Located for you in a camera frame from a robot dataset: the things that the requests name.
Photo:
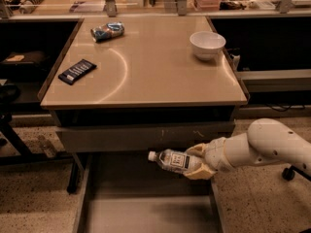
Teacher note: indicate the dark blue snack bar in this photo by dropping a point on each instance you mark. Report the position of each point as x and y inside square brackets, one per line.
[77, 71]

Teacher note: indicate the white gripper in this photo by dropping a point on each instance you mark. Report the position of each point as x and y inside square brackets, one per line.
[215, 153]

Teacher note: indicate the open middle drawer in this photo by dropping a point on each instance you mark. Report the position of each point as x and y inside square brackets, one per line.
[122, 192]

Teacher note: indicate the clear plastic water bottle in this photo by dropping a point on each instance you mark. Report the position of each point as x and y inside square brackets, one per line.
[175, 161]

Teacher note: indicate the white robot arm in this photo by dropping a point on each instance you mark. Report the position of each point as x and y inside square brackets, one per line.
[266, 141]

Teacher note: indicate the beige drawer cabinet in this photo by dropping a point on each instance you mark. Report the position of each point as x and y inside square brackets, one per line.
[147, 76]

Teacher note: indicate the white ceramic bowl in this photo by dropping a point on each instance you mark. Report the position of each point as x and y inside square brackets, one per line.
[206, 45]

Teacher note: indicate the black office chair base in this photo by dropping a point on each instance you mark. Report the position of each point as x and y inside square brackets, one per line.
[289, 173]

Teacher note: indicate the crumpled blue chip bag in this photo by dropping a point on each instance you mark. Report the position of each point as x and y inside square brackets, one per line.
[107, 31]

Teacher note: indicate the grey top drawer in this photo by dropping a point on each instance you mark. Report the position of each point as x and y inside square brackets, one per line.
[141, 136]

